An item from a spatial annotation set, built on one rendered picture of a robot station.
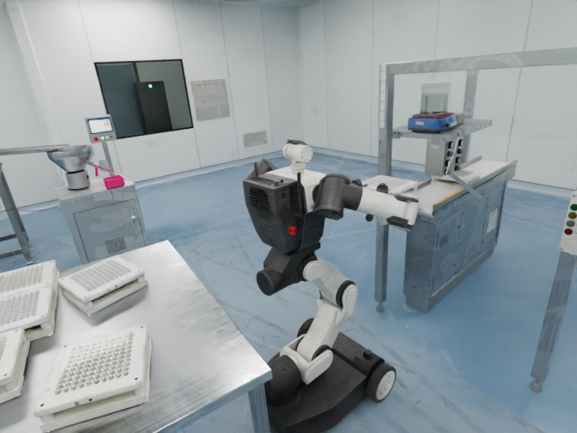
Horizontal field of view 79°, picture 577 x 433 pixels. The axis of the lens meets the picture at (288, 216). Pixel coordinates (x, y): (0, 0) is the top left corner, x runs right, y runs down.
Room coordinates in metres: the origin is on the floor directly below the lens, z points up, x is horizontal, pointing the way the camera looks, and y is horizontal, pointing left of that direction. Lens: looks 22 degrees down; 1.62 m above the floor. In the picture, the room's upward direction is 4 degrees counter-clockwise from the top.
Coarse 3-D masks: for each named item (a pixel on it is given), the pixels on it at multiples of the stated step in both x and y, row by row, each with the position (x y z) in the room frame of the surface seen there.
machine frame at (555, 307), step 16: (384, 128) 2.06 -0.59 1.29; (384, 144) 2.06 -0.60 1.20; (464, 144) 2.76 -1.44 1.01; (384, 160) 2.06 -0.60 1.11; (464, 160) 2.75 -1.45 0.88; (384, 240) 2.05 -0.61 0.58; (384, 256) 2.06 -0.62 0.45; (560, 256) 1.34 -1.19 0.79; (576, 256) 1.30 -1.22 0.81; (384, 272) 2.06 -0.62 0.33; (560, 272) 1.33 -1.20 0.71; (384, 288) 2.06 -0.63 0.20; (560, 288) 1.32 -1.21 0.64; (560, 304) 1.31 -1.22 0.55; (544, 320) 1.34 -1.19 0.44; (560, 320) 1.30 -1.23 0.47; (544, 336) 1.33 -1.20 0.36; (544, 352) 1.32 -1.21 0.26; (544, 368) 1.31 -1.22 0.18
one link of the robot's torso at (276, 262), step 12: (276, 252) 1.33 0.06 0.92; (288, 252) 1.31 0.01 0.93; (300, 252) 1.31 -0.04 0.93; (312, 252) 1.35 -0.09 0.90; (264, 264) 1.33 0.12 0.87; (276, 264) 1.29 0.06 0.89; (288, 264) 1.27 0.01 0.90; (264, 276) 1.24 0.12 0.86; (276, 276) 1.25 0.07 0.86; (288, 276) 1.26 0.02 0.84; (264, 288) 1.25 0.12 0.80; (276, 288) 1.23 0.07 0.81
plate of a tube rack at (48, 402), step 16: (96, 336) 0.87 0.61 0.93; (128, 336) 0.86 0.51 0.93; (144, 336) 0.85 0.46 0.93; (64, 352) 0.81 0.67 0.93; (144, 352) 0.78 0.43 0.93; (96, 368) 0.74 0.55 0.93; (144, 368) 0.73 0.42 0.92; (48, 384) 0.69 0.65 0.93; (96, 384) 0.68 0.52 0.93; (112, 384) 0.68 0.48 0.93; (128, 384) 0.67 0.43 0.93; (48, 400) 0.64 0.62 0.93; (64, 400) 0.64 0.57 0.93; (80, 400) 0.64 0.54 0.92
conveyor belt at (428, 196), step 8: (464, 168) 2.69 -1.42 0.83; (472, 168) 2.67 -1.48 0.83; (480, 168) 2.66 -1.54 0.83; (488, 168) 2.64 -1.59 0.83; (496, 168) 2.62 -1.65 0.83; (424, 192) 2.20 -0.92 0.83; (432, 192) 2.19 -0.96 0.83; (440, 192) 2.17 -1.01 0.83; (448, 192) 2.16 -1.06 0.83; (424, 200) 2.05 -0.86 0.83; (432, 200) 2.04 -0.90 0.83; (424, 208) 1.93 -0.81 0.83; (432, 208) 1.92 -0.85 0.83; (432, 216) 1.89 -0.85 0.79
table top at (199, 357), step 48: (144, 288) 1.24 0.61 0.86; (192, 288) 1.21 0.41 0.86; (48, 336) 0.98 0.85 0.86; (192, 336) 0.92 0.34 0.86; (240, 336) 0.90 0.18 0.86; (192, 384) 0.73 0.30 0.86; (240, 384) 0.71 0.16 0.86; (0, 432) 0.62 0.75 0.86; (48, 432) 0.61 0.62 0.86; (96, 432) 0.60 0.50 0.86; (144, 432) 0.59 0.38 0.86
